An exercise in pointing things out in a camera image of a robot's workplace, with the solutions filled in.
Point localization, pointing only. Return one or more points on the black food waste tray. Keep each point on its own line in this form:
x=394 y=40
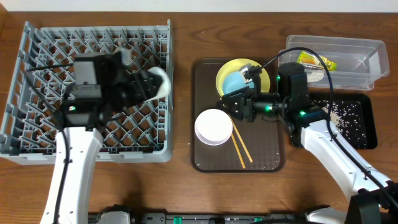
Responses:
x=367 y=115

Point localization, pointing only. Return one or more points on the wooden chopstick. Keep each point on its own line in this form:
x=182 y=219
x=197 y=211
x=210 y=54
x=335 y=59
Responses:
x=238 y=151
x=241 y=139

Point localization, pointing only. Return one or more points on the spilled rice waste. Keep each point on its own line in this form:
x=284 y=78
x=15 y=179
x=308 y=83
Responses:
x=348 y=118

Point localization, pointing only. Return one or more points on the clear plastic wrap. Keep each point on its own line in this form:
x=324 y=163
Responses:
x=315 y=75

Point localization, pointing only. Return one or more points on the clear plastic bin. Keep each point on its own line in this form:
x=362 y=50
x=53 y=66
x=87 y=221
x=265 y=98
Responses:
x=359 y=62

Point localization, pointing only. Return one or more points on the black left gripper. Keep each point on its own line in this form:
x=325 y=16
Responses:
x=137 y=86

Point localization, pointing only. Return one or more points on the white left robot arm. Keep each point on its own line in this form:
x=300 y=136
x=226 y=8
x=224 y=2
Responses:
x=76 y=153

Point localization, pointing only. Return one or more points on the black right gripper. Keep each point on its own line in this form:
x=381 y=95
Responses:
x=246 y=106

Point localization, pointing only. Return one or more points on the yellow plate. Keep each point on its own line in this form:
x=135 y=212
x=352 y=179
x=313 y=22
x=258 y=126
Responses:
x=233 y=66

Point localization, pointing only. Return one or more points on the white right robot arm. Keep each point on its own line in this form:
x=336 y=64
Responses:
x=372 y=195

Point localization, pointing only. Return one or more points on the white bowl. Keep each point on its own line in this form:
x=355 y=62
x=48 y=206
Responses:
x=213 y=127

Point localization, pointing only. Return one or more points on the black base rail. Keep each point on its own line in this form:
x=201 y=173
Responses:
x=164 y=217

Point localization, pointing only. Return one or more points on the grey dishwasher rack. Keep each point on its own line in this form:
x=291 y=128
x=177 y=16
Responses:
x=43 y=71

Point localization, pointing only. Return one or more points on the light blue bowl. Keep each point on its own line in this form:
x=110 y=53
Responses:
x=235 y=81

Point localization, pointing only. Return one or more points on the dark brown serving tray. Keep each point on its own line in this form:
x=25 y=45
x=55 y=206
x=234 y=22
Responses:
x=263 y=139

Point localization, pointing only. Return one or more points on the green yellow snack wrapper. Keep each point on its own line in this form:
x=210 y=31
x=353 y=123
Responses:
x=310 y=61

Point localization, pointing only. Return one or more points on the white cup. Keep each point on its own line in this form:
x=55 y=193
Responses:
x=154 y=83

